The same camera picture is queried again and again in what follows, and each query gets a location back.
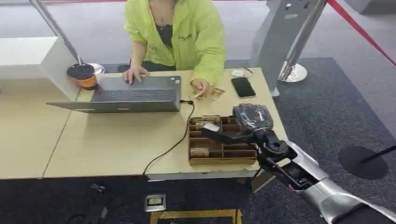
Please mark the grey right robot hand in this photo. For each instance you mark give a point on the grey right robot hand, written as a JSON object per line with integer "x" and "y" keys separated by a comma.
{"x": 252, "y": 117}

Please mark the white card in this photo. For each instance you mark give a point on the white card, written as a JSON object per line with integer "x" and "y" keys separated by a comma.
{"x": 212, "y": 127}

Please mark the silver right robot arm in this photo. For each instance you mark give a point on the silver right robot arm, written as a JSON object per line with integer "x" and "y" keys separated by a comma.
{"x": 309, "y": 168}

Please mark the black smartphone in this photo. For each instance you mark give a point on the black smartphone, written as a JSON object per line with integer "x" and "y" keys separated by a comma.
{"x": 243, "y": 87}

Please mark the brown printed card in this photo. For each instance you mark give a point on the brown printed card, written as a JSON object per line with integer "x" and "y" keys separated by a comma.
{"x": 202, "y": 124}
{"x": 199, "y": 152}
{"x": 211, "y": 118}

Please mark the small white case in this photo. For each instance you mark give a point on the small white case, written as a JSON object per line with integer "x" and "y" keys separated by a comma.
{"x": 237, "y": 73}

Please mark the wooden card box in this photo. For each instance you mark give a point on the wooden card box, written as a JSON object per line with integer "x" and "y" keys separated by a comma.
{"x": 216, "y": 153}

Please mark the person's left hand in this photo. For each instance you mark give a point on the person's left hand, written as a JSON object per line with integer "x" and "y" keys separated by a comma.
{"x": 201, "y": 85}

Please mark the person's hand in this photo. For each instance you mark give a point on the person's hand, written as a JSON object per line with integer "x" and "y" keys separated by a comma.
{"x": 134, "y": 74}
{"x": 201, "y": 85}

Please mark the grey kiosk stand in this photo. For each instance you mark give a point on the grey kiosk stand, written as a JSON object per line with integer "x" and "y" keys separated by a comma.
{"x": 278, "y": 37}

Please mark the person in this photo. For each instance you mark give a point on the person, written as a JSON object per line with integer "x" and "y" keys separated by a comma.
{"x": 191, "y": 37}

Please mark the black round stand base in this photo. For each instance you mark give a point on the black round stand base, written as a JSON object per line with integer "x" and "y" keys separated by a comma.
{"x": 359, "y": 162}

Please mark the grey laptop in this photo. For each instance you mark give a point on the grey laptop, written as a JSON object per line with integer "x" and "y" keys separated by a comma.
{"x": 136, "y": 92}

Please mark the person's right hand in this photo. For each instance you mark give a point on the person's right hand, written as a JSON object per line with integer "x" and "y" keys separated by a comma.
{"x": 134, "y": 74}

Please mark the metal floor socket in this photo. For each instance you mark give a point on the metal floor socket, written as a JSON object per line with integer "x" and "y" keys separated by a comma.
{"x": 155, "y": 202}

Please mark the red barrier belt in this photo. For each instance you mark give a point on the red barrier belt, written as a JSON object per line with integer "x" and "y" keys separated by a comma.
{"x": 359, "y": 29}

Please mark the small black floor object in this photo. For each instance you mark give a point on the small black floor object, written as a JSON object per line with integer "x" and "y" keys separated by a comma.
{"x": 97, "y": 187}

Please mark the coffee cup with black lid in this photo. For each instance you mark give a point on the coffee cup with black lid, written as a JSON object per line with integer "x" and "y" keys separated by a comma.
{"x": 83, "y": 75}

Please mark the white counter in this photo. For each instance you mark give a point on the white counter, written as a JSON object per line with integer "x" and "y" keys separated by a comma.
{"x": 37, "y": 61}

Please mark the chrome stanchion post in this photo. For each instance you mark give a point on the chrome stanchion post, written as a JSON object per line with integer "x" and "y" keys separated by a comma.
{"x": 297, "y": 52}
{"x": 55, "y": 29}

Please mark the yellow floor frame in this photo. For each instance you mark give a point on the yellow floor frame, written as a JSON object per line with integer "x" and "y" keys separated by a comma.
{"x": 191, "y": 214}

